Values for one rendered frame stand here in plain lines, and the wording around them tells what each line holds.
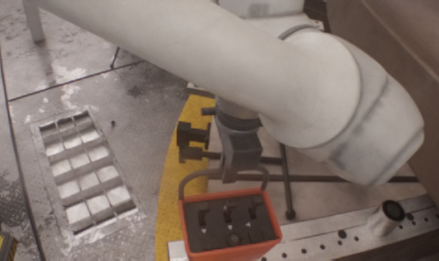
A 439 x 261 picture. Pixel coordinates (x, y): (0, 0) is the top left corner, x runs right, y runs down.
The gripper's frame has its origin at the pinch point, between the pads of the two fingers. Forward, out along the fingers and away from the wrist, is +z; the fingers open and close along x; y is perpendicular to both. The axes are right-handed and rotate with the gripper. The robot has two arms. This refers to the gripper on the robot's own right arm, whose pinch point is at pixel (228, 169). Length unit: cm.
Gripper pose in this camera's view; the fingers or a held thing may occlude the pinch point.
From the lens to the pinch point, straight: 59.7
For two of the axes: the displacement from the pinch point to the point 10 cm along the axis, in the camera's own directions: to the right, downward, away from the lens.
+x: 2.0, 7.1, -6.8
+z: -1.1, 7.0, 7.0
